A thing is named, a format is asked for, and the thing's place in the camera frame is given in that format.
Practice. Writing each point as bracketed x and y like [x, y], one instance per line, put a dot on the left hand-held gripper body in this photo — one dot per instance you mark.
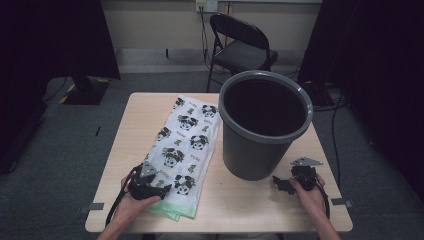
[141, 186]

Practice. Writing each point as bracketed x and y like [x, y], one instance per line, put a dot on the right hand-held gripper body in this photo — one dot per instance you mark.
[305, 176]

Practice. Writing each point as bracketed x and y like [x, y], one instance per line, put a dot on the grey plastic trash bin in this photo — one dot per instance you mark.
[253, 156]

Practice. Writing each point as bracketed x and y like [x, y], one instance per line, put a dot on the panda print trash bag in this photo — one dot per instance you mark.
[186, 146]

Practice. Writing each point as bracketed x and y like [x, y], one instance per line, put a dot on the person's left hand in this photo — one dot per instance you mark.
[131, 208]

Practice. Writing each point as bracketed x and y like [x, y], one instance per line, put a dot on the person's right hand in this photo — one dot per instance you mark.
[313, 201]

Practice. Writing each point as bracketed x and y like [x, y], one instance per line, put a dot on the grey tape strip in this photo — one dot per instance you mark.
[93, 206]
[340, 201]

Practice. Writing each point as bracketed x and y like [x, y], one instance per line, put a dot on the black stand base striped tape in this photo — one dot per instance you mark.
[85, 91]

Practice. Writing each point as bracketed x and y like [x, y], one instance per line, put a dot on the black curtain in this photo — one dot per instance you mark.
[50, 50]
[383, 83]

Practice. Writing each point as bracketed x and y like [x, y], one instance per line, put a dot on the black folding chair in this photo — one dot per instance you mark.
[246, 55]

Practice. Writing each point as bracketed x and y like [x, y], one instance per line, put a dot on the white wall socket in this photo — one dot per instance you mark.
[206, 5]

